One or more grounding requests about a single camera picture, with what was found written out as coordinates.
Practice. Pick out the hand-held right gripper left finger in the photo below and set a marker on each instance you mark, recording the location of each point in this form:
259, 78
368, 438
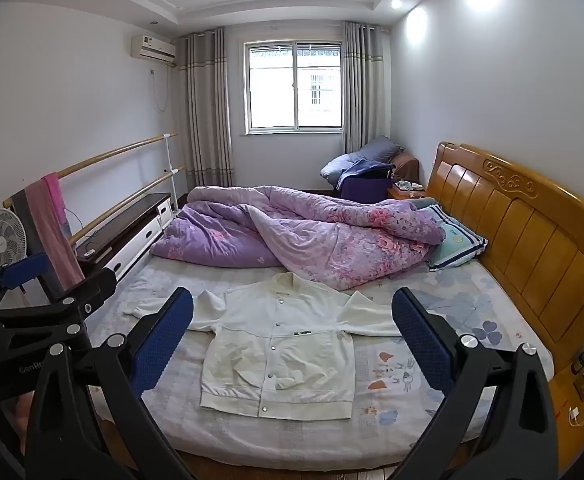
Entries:
164, 340

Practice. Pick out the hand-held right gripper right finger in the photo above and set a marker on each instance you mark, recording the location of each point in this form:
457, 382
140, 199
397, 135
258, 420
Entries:
421, 340

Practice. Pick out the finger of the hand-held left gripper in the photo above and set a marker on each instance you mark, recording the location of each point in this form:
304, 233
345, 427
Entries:
22, 267
87, 292

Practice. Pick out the white snap-button jacket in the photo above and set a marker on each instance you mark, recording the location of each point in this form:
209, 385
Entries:
282, 360

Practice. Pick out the black set-top box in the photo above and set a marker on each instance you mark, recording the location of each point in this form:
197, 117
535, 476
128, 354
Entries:
99, 252

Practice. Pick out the pink towel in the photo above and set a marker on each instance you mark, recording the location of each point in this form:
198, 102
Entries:
54, 220

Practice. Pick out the bed with patterned sheet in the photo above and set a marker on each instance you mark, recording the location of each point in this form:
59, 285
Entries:
386, 410

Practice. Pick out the dark-topped white cabinet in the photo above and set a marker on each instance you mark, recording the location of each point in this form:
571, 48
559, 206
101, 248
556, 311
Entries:
132, 220

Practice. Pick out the teal striped pillow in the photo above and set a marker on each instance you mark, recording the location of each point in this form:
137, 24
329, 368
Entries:
454, 240

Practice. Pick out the purple floral quilt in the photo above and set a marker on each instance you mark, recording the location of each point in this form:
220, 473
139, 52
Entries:
322, 240

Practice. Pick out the wooden bed headboard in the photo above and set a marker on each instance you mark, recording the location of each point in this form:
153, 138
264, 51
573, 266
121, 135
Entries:
521, 240

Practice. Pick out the wooden nightstand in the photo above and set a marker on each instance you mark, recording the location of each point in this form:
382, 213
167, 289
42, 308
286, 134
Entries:
396, 195

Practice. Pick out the landline telephone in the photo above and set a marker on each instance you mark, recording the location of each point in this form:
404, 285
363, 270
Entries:
411, 186

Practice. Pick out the dark purple blanket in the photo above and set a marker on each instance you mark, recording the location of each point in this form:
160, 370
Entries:
364, 182

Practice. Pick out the brown chair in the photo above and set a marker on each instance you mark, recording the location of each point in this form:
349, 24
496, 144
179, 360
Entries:
405, 165

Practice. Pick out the light blue folded quilt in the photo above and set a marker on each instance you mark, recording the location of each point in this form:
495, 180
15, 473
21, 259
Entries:
339, 165

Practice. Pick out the blue-grey pillow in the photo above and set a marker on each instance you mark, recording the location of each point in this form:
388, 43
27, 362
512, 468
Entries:
381, 147

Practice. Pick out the white air conditioner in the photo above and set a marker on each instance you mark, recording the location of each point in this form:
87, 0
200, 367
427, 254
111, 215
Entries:
153, 49

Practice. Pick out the sliding window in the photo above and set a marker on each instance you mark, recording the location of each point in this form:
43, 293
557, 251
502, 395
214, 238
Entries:
294, 85

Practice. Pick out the wooden double rail rack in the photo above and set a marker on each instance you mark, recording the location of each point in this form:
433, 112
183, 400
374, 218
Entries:
122, 152

